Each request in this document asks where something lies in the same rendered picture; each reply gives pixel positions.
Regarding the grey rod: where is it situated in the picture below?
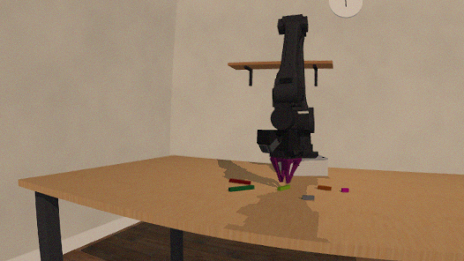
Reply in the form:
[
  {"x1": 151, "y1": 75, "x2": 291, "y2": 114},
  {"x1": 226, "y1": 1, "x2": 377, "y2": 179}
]
[{"x1": 302, "y1": 195, "x2": 315, "y2": 200}]

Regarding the orange rod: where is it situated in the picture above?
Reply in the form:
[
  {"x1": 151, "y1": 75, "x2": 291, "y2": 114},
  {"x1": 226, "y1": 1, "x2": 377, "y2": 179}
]
[{"x1": 318, "y1": 185, "x2": 332, "y2": 190}]

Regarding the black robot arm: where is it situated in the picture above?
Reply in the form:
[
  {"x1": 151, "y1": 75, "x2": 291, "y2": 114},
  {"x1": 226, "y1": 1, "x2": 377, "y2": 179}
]
[{"x1": 257, "y1": 14, "x2": 318, "y2": 158}]

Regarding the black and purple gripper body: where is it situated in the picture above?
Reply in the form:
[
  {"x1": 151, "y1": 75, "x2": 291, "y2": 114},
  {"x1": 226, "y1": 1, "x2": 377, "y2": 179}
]
[{"x1": 269, "y1": 148, "x2": 307, "y2": 160}]

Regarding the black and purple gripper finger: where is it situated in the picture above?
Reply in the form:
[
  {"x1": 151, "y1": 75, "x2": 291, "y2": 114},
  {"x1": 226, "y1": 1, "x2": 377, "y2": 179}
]
[
  {"x1": 283, "y1": 158, "x2": 302, "y2": 183},
  {"x1": 270, "y1": 157, "x2": 285, "y2": 183}
]

